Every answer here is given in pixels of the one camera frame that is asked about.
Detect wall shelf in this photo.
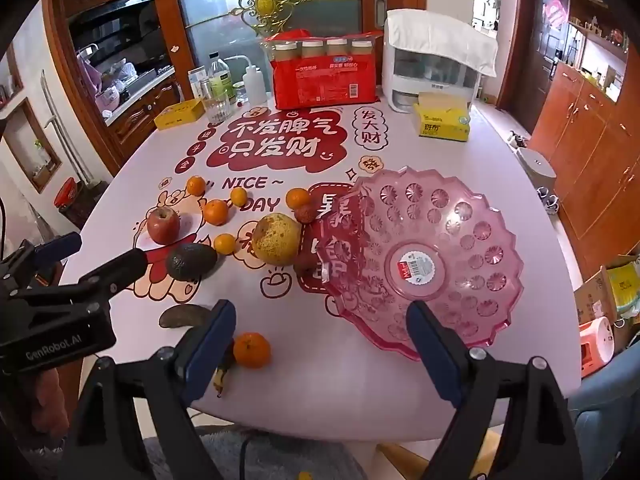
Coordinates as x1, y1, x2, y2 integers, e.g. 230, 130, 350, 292
567, 0, 631, 61

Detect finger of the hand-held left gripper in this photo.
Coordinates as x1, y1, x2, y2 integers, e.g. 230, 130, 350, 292
17, 247, 149, 311
0, 231, 83, 291

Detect grey fluffy cushion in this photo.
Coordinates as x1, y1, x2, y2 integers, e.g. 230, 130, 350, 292
145, 425, 371, 480

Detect yellow tissue box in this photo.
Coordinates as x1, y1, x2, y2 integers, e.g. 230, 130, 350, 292
412, 91, 472, 142

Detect grey stool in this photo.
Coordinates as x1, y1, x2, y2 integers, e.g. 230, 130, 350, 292
515, 147, 557, 196

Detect white cloth cover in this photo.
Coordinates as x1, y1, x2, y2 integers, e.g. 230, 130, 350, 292
386, 8, 499, 78

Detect blue chair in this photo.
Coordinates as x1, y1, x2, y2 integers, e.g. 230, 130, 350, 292
567, 360, 640, 480

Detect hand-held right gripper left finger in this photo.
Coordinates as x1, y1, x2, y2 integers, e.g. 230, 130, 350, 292
60, 299, 237, 480

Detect dark avocado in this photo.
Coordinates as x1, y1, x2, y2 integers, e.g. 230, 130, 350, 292
166, 243, 219, 281

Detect cardboard box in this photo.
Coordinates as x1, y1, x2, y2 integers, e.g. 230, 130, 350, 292
574, 255, 640, 331

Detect pink plastic plate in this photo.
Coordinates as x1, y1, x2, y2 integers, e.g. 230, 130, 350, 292
316, 166, 525, 363

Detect red paper cup package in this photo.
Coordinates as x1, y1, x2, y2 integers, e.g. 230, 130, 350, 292
263, 28, 383, 111

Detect red apple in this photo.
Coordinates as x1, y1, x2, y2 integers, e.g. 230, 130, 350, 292
146, 207, 181, 246

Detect clear plastic container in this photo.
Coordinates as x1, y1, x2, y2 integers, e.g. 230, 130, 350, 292
188, 66, 208, 101

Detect small yellow box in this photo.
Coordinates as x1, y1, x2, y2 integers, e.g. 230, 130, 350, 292
153, 100, 206, 132

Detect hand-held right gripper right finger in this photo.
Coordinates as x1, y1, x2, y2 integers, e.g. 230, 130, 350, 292
406, 301, 583, 480

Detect overripe dark banana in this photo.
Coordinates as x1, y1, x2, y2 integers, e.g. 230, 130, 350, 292
159, 304, 236, 398

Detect pink plastic stool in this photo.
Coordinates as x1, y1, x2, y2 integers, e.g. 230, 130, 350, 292
579, 316, 615, 378

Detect brown wooden cabinet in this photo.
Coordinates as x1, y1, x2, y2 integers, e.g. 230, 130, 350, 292
530, 60, 640, 276

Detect dark entry door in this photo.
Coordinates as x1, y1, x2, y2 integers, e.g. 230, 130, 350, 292
510, 0, 571, 136

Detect wooden kitchen cabinet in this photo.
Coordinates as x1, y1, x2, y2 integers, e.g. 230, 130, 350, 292
42, 0, 196, 151

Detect white squeeze bottle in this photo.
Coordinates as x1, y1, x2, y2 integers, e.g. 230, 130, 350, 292
227, 55, 267, 108

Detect green label clear bottle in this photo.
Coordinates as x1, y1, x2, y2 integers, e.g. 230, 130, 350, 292
207, 51, 236, 106

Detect frosted glass door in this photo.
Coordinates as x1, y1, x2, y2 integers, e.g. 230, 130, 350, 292
170, 0, 373, 91

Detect pair of shoes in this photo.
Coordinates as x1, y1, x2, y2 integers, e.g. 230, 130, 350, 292
537, 187, 561, 216

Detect clear drinking glass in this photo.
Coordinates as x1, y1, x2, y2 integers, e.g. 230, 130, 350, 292
202, 95, 230, 125

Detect white countertop appliance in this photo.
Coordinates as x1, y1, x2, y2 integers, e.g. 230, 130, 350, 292
382, 45, 483, 113

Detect red bin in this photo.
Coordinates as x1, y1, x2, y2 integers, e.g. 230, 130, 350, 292
54, 177, 83, 208

